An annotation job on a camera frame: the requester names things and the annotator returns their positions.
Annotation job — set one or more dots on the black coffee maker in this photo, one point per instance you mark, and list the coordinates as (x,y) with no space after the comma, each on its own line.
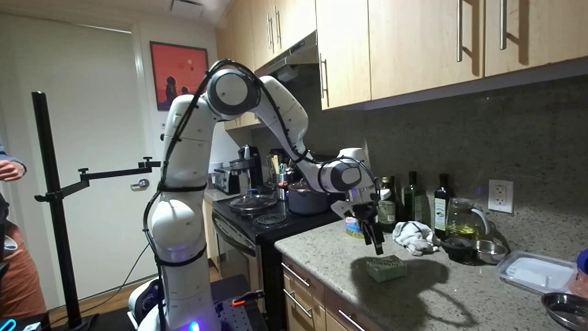
(250,166)

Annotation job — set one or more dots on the bare human hand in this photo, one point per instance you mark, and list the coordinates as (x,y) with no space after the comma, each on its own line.
(11,172)

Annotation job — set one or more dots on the wooden upper cabinets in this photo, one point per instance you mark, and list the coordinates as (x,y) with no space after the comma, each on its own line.
(416,43)

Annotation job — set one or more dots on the glass pitcher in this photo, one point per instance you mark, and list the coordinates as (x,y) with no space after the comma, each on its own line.
(469,221)

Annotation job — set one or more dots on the ceiling vent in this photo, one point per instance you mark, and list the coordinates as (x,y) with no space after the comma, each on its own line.
(186,6)

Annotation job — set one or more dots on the large metal bowl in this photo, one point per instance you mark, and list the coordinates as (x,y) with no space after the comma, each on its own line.
(566,310)

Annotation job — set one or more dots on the grey cooking pot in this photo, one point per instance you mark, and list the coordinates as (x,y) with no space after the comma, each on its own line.
(309,201)

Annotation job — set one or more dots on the steel range hood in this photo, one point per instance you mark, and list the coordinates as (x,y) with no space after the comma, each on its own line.
(294,58)

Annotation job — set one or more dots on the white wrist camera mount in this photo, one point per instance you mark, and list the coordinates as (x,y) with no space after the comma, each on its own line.
(342,210)

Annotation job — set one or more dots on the green wine bottle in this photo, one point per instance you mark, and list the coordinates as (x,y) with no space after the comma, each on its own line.
(416,203)

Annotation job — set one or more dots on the white dish cloth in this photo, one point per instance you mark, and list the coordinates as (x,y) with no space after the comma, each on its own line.
(416,238)

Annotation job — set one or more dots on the white wall outlet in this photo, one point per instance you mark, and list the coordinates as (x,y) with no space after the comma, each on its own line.
(500,196)

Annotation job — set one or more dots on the wooden lower cabinets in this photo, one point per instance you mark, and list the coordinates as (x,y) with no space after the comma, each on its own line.
(305,300)

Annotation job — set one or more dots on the green juice box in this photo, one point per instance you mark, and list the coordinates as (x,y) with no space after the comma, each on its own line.
(386,269)

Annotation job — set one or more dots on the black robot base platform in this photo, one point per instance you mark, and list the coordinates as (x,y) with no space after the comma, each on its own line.
(241,319)

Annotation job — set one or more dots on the silver toaster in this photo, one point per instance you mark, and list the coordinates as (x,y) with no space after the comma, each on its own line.
(230,179)

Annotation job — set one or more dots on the red wall picture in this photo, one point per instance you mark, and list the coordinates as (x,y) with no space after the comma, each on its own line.
(179,76)

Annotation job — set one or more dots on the black kitchen stove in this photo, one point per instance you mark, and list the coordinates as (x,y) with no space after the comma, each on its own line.
(269,277)

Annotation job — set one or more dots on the person in brown shirt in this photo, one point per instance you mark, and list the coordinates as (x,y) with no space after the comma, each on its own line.
(19,269)

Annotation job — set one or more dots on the small black bowl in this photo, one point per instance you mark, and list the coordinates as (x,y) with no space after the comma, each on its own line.
(458,251)

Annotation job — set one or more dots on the black camera stand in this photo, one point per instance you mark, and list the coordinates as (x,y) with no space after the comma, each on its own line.
(55,185)

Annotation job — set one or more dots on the white door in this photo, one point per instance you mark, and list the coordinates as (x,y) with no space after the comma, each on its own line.
(103,93)

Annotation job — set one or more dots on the small metal bowl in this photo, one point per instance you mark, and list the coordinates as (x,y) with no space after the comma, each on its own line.
(493,251)

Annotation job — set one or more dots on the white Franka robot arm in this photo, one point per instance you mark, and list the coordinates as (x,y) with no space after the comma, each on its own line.
(184,153)

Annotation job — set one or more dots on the utensil crock wooden spoons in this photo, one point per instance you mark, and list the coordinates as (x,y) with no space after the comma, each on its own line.
(278,168)

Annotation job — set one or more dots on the glass pot lid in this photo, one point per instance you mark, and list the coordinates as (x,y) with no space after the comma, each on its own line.
(252,203)

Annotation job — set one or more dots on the clear bottle blue cap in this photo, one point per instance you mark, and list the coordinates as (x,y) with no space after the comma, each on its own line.
(581,264)

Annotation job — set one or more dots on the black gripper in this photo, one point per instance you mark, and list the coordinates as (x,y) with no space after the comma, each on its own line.
(366,216)

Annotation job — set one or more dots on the dark olive oil bottle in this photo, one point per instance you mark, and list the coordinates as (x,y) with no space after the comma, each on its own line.
(441,209)

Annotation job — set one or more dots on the wooden cabinets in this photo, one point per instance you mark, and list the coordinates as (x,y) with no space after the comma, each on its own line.
(416,43)
(305,300)

